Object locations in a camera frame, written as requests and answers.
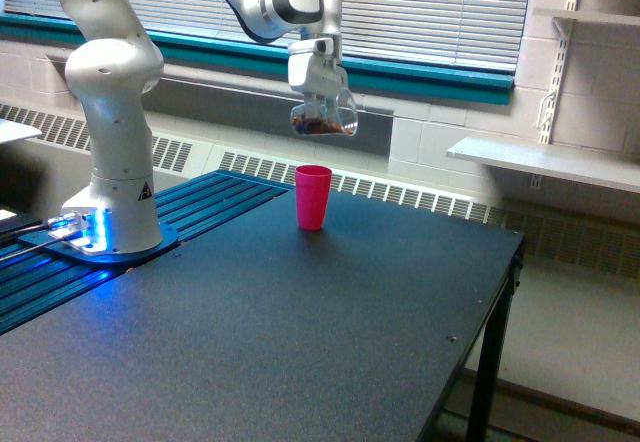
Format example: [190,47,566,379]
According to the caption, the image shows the white lower wall shelf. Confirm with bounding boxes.
[447,136,639,193]

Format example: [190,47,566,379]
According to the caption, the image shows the pink plastic cup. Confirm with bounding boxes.
[295,165,332,231]

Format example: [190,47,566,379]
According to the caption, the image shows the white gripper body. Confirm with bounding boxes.
[288,37,348,98]

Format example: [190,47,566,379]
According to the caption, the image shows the white shelf bracket rail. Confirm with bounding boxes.
[536,0,579,145]

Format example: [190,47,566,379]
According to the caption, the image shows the white upper wall shelf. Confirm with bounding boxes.
[533,8,640,27]

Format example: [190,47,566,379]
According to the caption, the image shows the teal window sill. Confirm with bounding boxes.
[1,13,514,106]

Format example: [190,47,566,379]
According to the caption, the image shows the white radiator grille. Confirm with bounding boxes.
[0,102,640,278]

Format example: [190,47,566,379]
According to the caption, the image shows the black table leg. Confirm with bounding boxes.
[465,248,524,441]

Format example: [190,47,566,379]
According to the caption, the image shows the black cable at base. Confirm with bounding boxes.
[0,219,76,263]

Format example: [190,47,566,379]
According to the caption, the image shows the clear plastic cup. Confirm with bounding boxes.
[290,89,358,136]

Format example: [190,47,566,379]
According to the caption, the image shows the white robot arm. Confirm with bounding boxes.
[50,0,358,257]

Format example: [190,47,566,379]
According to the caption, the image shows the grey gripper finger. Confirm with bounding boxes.
[304,93,321,118]
[324,97,339,121]

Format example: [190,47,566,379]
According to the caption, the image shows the white window blinds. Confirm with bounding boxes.
[0,0,535,74]

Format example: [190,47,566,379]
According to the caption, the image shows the brown nuts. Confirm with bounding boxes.
[292,117,345,135]

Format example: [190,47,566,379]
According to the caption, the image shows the white wall shelf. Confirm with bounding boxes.
[447,136,639,193]
[533,8,640,27]

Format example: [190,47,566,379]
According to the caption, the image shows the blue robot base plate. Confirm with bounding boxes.
[44,223,179,267]

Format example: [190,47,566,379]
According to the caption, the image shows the blue slotted aluminium rail bed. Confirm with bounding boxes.
[1,171,289,332]

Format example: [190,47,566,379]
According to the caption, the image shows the white board at left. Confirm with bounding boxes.
[0,119,42,144]

